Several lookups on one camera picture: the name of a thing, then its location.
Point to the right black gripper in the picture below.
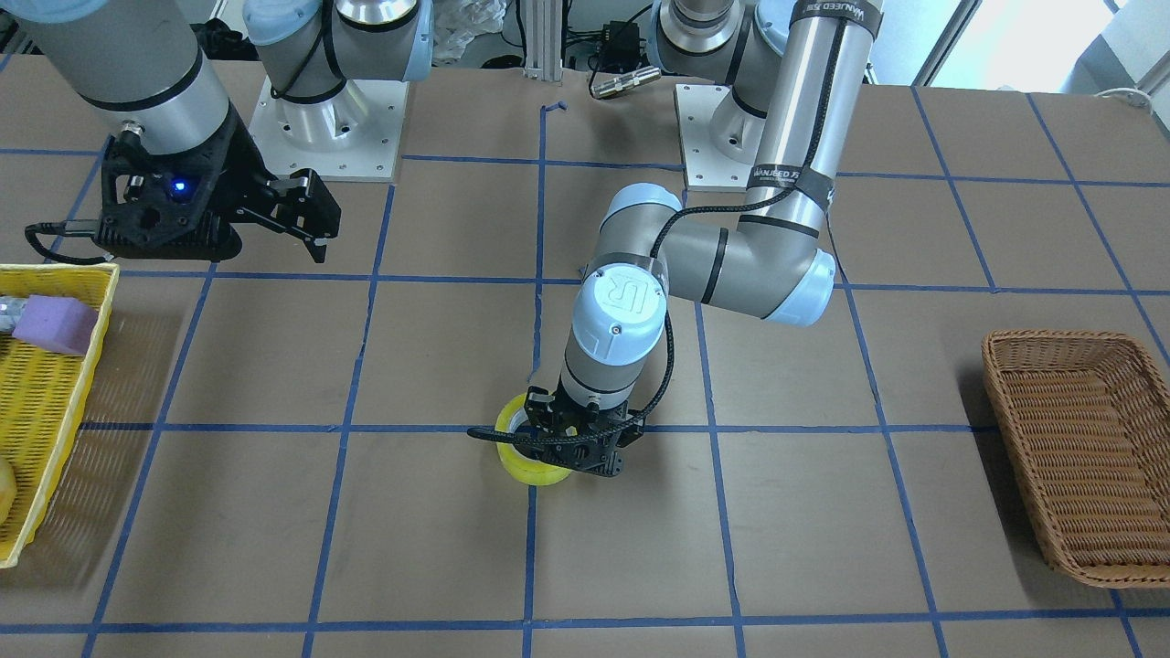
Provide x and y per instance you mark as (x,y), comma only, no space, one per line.
(239,172)

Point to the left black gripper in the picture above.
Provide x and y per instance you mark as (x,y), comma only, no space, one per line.
(539,408)

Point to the yellow tape roll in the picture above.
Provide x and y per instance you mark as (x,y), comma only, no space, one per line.
(517,465)

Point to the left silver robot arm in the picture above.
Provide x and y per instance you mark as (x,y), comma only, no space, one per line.
(795,68)

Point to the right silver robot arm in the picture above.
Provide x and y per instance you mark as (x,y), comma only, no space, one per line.
(142,62)

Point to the purple sponge block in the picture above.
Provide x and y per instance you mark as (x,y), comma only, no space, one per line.
(61,325)

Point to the yellow woven basket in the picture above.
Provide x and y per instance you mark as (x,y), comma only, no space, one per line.
(44,394)

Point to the yellow toy banana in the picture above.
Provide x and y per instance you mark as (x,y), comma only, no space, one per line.
(8,489)

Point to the brown wicker basket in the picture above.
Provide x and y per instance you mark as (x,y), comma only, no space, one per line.
(1085,423)

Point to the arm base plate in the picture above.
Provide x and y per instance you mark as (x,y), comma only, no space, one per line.
(354,137)
(719,140)

